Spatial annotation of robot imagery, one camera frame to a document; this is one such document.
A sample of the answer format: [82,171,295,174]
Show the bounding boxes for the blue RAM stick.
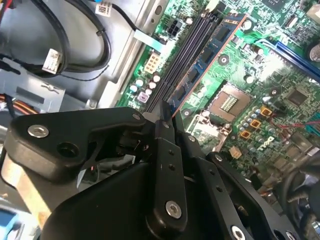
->
[166,12,248,118]

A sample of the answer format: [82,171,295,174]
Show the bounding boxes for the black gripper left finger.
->
[0,99,188,228]

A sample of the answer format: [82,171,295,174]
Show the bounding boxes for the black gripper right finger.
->
[174,113,301,240]

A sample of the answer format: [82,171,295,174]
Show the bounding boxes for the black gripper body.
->
[41,161,223,240]

